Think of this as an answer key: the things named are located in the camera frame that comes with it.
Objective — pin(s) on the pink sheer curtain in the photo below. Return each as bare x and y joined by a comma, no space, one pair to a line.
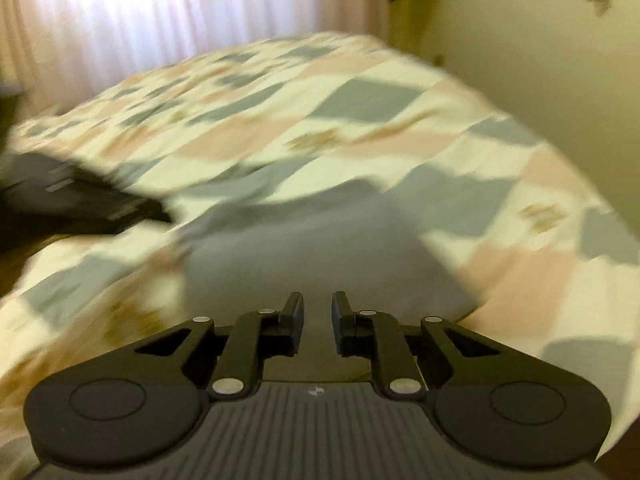
150,10

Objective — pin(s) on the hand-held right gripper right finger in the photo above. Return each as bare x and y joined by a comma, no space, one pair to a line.
340,316

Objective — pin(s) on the grey pants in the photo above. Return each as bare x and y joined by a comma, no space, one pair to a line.
320,250

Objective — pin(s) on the diamond patterned quilt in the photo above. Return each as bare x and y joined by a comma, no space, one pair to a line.
350,110

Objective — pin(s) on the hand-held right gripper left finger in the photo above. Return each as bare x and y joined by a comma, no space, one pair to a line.
296,316

